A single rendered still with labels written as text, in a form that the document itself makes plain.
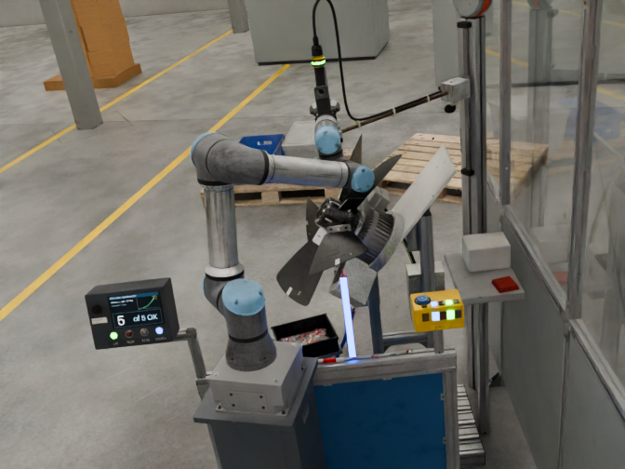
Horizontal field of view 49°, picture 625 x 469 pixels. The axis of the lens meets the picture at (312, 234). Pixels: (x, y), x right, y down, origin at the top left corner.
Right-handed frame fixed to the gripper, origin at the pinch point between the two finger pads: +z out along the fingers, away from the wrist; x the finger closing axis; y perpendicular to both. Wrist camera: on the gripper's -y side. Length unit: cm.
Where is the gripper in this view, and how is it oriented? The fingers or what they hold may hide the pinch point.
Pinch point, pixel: (324, 100)
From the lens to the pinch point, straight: 237.5
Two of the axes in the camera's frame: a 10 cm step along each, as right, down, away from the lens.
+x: 9.9, -1.1, -0.5
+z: -0.1, -4.6, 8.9
